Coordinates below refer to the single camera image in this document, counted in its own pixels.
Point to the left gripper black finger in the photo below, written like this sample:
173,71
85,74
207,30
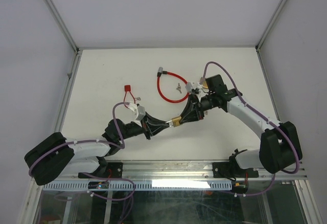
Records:
150,120
154,129

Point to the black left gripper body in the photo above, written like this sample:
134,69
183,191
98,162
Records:
134,129

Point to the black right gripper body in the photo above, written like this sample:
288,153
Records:
207,102

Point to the large brass padlock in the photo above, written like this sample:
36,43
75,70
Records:
203,83

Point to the medium brass padlock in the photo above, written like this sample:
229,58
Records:
174,122

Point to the cable lock keys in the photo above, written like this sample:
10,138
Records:
179,88

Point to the red cable lock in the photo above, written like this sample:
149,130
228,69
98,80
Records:
171,95

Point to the small red padlock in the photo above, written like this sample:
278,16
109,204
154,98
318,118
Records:
127,88

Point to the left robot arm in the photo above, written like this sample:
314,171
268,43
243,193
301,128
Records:
56,157

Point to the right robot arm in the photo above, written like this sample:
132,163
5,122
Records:
279,145

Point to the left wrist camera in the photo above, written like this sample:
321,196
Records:
138,113

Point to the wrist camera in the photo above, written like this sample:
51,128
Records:
195,88
138,113

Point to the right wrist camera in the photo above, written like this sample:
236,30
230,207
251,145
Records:
195,88

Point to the aluminium mounting rail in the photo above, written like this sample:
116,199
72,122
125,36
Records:
192,170

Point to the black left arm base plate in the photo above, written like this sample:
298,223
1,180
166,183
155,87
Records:
109,170

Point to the white slotted cable duct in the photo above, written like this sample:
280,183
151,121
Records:
152,185

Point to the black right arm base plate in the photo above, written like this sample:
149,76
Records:
232,171

